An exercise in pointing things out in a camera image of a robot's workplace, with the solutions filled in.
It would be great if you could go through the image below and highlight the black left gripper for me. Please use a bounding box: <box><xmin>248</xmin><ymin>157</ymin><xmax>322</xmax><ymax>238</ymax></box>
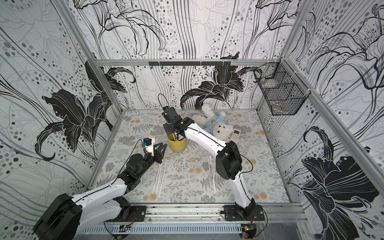
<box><xmin>136</xmin><ymin>142</ymin><xmax>168</xmax><ymax>178</ymax></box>

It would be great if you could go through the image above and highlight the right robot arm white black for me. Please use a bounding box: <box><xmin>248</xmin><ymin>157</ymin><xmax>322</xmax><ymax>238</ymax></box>
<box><xmin>162</xmin><ymin>106</ymin><xmax>256</xmax><ymax>221</ymax></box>

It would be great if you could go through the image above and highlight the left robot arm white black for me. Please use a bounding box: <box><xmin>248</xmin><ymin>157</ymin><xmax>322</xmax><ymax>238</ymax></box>
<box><xmin>33</xmin><ymin>138</ymin><xmax>167</xmax><ymax>240</ymax></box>

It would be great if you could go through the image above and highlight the bundle of wrapped straws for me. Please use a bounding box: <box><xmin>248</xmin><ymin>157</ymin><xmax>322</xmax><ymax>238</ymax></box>
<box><xmin>171</xmin><ymin>133</ymin><xmax>185</xmax><ymax>142</ymax></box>

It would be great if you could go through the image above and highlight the yellow metal cup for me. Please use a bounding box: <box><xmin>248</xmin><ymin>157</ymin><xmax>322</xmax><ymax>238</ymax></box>
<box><xmin>167</xmin><ymin>135</ymin><xmax>187</xmax><ymax>153</ymax></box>

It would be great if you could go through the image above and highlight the white plush bunny toy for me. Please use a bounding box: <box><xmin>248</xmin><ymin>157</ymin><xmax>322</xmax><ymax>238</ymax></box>
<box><xmin>192</xmin><ymin>104</ymin><xmax>234</xmax><ymax>142</ymax></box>

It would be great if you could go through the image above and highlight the white remote control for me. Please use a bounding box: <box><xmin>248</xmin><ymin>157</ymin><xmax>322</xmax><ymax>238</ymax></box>
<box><xmin>231</xmin><ymin>129</ymin><xmax>241</xmax><ymax>143</ymax></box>

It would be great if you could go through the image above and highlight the horizontal aluminium back bar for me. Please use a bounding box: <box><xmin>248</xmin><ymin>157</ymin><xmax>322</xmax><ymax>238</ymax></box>
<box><xmin>94</xmin><ymin>59</ymin><xmax>279</xmax><ymax>67</ymax></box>

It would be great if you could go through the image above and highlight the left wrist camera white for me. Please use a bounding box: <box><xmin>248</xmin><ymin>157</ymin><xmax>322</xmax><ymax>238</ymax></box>
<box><xmin>142</xmin><ymin>138</ymin><xmax>155</xmax><ymax>156</ymax></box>

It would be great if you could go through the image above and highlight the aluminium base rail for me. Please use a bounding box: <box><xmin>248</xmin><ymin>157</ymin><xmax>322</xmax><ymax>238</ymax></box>
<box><xmin>132</xmin><ymin>203</ymin><xmax>308</xmax><ymax>224</ymax></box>

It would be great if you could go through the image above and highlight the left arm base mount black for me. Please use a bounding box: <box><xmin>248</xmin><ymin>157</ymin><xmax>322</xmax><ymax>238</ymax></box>
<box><xmin>113</xmin><ymin>197</ymin><xmax>147</xmax><ymax>223</ymax></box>

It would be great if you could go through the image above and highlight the white slotted cable duct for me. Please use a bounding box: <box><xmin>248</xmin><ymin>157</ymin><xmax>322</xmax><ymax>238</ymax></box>
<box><xmin>84</xmin><ymin>223</ymin><xmax>242</xmax><ymax>235</ymax></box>

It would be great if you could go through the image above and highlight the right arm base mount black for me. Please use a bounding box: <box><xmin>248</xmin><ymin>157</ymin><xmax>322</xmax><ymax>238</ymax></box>
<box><xmin>220</xmin><ymin>199</ymin><xmax>266</xmax><ymax>222</ymax></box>

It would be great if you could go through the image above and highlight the black wire basket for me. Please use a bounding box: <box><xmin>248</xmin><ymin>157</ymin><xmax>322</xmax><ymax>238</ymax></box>
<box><xmin>253</xmin><ymin>60</ymin><xmax>309</xmax><ymax>116</ymax></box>

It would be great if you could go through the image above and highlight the aluminium frame post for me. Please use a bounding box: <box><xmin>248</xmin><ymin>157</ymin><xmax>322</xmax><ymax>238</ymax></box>
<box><xmin>52</xmin><ymin>1</ymin><xmax>123</xmax><ymax>115</ymax></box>

